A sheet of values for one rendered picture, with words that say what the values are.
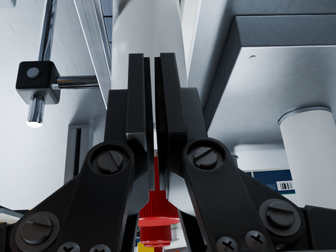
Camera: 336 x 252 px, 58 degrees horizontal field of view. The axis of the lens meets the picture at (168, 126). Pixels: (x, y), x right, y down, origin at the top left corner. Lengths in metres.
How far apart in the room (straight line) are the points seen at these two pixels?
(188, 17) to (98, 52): 0.09
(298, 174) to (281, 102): 0.12
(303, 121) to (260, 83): 0.13
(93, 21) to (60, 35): 0.22
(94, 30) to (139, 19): 0.03
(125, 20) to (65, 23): 0.20
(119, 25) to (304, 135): 0.40
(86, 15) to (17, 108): 0.43
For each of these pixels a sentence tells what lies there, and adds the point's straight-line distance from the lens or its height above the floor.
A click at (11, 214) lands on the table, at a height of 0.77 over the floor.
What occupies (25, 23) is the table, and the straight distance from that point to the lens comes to 0.43.
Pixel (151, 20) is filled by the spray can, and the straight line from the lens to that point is 0.21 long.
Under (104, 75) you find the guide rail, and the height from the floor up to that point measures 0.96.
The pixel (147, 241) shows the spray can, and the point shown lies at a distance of 0.32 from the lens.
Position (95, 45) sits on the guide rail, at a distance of 0.23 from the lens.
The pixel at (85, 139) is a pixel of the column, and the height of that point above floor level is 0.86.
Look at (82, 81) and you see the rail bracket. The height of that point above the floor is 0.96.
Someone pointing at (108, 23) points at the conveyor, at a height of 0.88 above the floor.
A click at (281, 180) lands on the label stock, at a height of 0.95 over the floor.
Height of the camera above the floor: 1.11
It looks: 25 degrees down
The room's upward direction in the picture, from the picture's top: 176 degrees clockwise
